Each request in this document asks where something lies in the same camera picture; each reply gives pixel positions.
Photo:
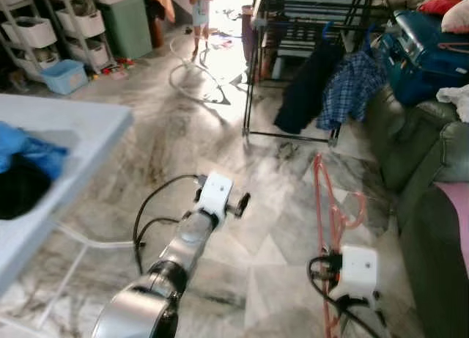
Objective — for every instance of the white crumpled cloth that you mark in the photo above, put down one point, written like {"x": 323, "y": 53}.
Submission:
{"x": 454, "y": 102}

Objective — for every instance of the white folding table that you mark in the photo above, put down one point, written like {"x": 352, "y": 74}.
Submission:
{"x": 73, "y": 125}

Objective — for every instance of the small child in blue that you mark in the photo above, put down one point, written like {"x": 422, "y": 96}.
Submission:
{"x": 200, "y": 12}

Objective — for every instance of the red cloth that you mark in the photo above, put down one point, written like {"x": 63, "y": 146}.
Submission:
{"x": 438, "y": 2}

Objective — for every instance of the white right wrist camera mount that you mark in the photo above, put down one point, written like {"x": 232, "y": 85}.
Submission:
{"x": 359, "y": 268}

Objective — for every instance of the dark green sofa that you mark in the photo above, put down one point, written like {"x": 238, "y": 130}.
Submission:
{"x": 418, "y": 155}

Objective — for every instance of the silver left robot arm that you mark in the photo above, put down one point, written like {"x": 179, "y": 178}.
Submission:
{"x": 190, "y": 239}

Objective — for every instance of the light blue plastic bin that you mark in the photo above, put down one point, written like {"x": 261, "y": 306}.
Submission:
{"x": 64, "y": 78}

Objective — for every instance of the blue garment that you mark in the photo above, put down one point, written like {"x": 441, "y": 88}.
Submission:
{"x": 37, "y": 158}

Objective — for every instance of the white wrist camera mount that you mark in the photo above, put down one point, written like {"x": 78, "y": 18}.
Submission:
{"x": 359, "y": 268}
{"x": 216, "y": 191}

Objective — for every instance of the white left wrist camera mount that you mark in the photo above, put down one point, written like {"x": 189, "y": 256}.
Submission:
{"x": 216, "y": 191}

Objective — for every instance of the black long-sleeved top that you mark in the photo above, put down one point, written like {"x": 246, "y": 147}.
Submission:
{"x": 308, "y": 89}

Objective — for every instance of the pink plastic hanger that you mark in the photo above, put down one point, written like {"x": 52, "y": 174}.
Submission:
{"x": 318, "y": 191}

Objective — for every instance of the pink cushion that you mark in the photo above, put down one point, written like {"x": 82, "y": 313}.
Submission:
{"x": 456, "y": 213}

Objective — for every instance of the blue plaid shirt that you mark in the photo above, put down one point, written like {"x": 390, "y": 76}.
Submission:
{"x": 355, "y": 89}

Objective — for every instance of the green plastic cabinet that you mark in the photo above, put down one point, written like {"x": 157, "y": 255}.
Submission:
{"x": 126, "y": 26}

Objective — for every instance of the black garment with button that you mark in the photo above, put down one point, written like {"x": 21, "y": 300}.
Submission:
{"x": 22, "y": 191}

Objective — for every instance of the blue travel bag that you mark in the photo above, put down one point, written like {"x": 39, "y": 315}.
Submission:
{"x": 432, "y": 59}

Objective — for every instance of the black metal drying rack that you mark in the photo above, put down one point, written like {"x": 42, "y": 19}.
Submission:
{"x": 253, "y": 74}

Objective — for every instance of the pale pink pillow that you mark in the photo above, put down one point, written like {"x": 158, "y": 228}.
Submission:
{"x": 458, "y": 17}

